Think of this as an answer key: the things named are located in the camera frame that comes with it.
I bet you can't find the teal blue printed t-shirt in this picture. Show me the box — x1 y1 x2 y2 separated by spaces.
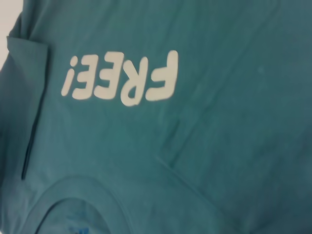
0 0 312 234

